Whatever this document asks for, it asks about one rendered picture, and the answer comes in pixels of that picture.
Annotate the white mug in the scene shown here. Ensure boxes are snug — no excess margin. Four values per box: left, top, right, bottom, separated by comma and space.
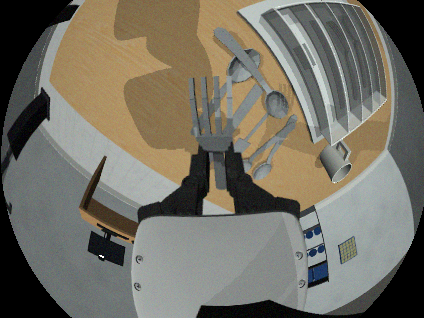
320, 140, 352, 183

